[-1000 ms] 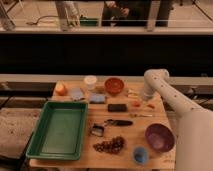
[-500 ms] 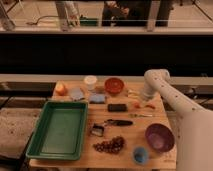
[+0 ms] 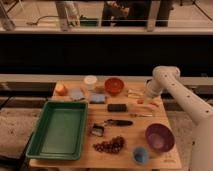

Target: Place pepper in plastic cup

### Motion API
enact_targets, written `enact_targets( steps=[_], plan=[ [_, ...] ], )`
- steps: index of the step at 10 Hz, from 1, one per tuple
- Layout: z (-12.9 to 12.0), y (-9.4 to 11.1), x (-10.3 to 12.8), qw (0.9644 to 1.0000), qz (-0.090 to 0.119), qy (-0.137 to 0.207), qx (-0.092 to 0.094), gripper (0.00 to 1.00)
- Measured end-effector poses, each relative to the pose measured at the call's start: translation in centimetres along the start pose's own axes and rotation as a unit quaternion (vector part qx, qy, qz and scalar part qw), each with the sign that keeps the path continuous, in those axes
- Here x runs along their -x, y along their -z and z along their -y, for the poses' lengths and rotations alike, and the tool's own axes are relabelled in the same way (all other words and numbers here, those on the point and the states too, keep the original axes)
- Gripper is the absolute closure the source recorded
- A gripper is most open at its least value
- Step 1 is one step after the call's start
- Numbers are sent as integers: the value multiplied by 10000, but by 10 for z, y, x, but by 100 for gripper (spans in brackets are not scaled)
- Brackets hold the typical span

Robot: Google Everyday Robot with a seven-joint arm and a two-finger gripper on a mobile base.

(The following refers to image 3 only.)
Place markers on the metal fork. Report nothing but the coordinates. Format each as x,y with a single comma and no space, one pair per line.
140,115

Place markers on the green plastic tray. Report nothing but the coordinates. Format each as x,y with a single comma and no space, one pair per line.
59,132

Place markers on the black handled peeler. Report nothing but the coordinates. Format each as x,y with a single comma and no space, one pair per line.
115,122

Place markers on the black rectangular block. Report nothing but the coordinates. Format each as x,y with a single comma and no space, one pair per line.
116,107

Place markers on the wooden tongs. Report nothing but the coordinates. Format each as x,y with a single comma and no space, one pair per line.
137,94

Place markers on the grey blue cloth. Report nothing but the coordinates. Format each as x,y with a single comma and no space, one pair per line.
76,94

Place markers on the orange fruit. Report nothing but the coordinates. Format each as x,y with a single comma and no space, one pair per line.
60,89

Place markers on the small black metal clip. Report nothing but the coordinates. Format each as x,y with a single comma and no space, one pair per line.
97,130

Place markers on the blue plastic cup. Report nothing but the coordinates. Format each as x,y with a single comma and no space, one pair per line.
140,155

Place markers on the orange pepper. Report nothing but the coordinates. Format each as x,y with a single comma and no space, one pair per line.
140,101

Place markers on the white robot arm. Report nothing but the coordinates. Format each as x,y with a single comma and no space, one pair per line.
200,112

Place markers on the blue sponge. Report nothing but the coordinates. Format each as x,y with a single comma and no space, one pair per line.
97,99

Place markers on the purple bowl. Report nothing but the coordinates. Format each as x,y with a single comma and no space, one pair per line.
159,137

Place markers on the white plastic cup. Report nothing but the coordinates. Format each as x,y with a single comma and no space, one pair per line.
90,82

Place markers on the red bowl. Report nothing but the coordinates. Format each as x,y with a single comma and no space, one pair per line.
114,85

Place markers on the person in background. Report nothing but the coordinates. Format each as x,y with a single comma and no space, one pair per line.
134,13

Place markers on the green box in background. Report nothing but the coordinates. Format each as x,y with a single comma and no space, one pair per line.
90,22

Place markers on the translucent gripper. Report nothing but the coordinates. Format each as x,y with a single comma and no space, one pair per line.
148,101

